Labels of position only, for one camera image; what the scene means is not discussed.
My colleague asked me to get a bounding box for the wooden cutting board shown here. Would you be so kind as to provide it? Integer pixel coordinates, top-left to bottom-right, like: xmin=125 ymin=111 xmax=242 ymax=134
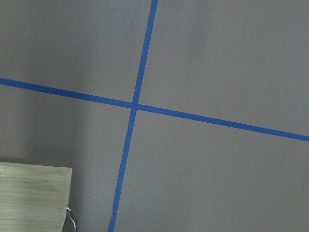
xmin=0 ymin=162 xmax=77 ymax=232

